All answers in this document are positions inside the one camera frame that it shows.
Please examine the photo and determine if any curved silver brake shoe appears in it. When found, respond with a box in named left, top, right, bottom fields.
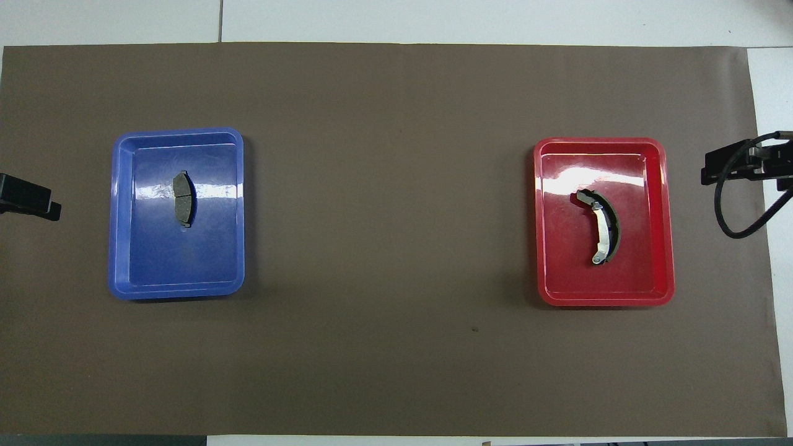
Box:
left=576, top=188, right=621, bottom=266

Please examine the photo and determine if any dark grey brake pad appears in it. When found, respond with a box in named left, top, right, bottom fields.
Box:
left=172, top=170, right=198, bottom=229

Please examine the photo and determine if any blue plastic tray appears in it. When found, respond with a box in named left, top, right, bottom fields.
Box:
left=108, top=127, right=245, bottom=302

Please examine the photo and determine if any red plastic tray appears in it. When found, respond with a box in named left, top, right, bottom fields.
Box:
left=533, top=137, right=675, bottom=307

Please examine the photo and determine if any brown table mat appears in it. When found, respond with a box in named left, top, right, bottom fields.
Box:
left=0, top=42, right=787, bottom=437

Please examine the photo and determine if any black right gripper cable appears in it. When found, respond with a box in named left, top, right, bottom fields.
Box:
left=714, top=131, right=793, bottom=240

